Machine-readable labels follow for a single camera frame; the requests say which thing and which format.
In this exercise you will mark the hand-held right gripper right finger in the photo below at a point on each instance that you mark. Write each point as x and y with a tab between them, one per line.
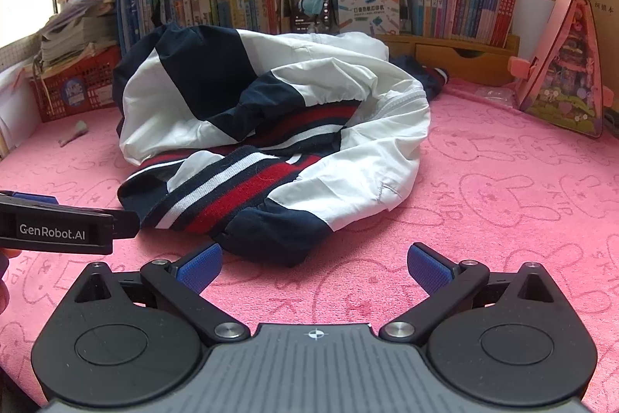
428	268

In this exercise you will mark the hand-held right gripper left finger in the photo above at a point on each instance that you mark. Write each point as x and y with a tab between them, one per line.
200	268

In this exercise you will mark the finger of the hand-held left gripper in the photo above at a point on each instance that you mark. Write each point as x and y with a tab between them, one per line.
126	224

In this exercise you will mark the navy white red jacket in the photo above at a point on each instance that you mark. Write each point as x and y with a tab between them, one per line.
338	103

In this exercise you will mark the person's left hand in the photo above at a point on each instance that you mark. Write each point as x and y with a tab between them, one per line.
7	252

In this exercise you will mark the pink bunny-print blanket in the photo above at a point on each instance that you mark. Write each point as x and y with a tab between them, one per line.
483	200

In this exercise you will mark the red plastic crate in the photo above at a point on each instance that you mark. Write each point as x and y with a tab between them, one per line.
77	89

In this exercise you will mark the clear plastic wrapper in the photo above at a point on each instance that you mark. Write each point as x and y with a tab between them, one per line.
493	95

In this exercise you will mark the stack of paper booklets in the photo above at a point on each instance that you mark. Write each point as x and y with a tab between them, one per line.
67	35

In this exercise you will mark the wooden desk organizer with drawers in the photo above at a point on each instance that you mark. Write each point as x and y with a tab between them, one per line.
449	57

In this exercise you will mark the pink triangular toy house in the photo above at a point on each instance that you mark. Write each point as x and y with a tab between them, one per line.
566	79

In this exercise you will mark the white printed cardboard box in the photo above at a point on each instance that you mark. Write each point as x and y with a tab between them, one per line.
367	14

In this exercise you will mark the brown cardboard sheet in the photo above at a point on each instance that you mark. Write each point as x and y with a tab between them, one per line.
604	6

